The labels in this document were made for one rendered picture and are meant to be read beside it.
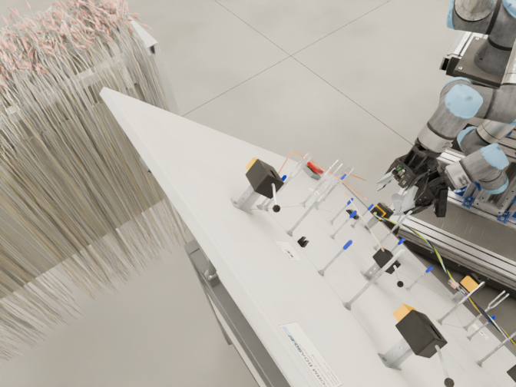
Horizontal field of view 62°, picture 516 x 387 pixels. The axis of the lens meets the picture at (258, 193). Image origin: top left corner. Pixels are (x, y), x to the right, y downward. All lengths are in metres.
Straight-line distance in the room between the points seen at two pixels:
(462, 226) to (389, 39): 1.89
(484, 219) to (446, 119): 1.50
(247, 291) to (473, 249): 1.90
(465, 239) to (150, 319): 1.67
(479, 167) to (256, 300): 0.92
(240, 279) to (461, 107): 0.67
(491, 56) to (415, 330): 1.20
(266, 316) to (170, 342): 1.81
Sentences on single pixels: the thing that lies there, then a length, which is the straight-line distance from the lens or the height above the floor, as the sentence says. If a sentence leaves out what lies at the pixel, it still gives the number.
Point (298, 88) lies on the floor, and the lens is 3.34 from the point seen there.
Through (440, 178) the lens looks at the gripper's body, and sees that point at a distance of 1.37.
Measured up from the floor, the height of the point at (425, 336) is 1.54.
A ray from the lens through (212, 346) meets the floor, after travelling 2.32.
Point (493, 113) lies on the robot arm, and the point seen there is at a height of 1.43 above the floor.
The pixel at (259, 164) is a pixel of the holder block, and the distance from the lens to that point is 0.77.
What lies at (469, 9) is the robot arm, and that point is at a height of 1.39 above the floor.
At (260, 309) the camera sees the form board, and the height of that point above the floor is 1.65.
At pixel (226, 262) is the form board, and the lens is 0.62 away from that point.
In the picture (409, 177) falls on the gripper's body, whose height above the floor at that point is 1.32.
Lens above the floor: 2.20
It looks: 55 degrees down
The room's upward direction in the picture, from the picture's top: 7 degrees counter-clockwise
